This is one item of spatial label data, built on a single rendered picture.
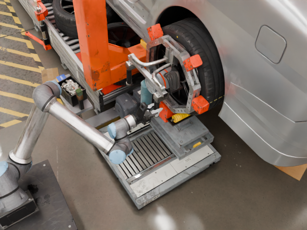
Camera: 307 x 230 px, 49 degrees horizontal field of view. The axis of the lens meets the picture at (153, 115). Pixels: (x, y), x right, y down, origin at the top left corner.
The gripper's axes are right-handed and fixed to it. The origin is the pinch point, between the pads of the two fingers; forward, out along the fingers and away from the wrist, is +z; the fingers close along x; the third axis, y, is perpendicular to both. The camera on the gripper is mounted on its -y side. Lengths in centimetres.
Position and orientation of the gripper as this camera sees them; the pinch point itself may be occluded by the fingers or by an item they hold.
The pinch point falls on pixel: (159, 106)
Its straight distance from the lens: 219.5
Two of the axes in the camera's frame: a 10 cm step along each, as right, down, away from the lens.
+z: 8.3, -4.1, 3.9
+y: -0.5, 6.3, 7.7
